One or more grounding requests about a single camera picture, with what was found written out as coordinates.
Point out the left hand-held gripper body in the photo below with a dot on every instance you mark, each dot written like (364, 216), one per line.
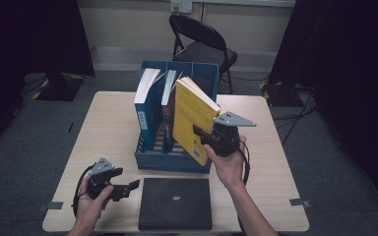
(98, 182)

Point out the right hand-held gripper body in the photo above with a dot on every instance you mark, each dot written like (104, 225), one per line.
(226, 141)

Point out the yellow book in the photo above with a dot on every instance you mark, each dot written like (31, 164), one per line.
(190, 111)

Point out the red illustrated book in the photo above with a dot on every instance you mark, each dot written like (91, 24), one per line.
(168, 114)

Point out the blue plastic file rack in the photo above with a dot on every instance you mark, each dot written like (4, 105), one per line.
(170, 164)

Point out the black book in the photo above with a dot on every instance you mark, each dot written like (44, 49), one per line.
(177, 209)

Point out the blue book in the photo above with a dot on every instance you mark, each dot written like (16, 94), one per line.
(149, 114)

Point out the person's right hand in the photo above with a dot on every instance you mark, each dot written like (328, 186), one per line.
(229, 168)

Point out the person's left hand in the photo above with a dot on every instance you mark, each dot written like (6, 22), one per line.
(90, 209)

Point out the grey tape strip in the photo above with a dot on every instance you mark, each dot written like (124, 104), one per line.
(54, 206)
(300, 202)

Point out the black pen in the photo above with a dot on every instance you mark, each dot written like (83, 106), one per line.
(70, 127)

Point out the stand base with striped tape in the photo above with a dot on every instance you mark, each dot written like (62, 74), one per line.
(57, 87)
(280, 95)

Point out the black folding chair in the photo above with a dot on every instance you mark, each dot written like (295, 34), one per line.
(206, 52)

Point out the black curtain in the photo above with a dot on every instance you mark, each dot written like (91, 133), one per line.
(347, 65)
(19, 49)

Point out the white wall socket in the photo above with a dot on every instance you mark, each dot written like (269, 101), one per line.
(181, 6)

